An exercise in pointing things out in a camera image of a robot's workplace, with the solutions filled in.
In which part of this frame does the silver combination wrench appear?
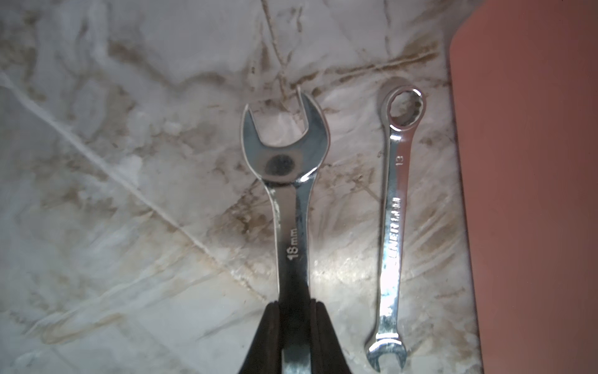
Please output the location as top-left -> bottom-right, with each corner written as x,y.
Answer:
241,90 -> 330,373

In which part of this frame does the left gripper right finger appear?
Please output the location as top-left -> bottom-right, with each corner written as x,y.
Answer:
310,299 -> 351,374

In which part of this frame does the small dark combination wrench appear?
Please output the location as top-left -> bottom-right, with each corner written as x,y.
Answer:
365,85 -> 426,373

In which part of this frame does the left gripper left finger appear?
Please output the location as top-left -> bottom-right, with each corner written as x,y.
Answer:
238,302 -> 281,374

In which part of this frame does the pink plastic storage box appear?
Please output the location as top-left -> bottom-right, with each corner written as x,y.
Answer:
449,1 -> 597,373

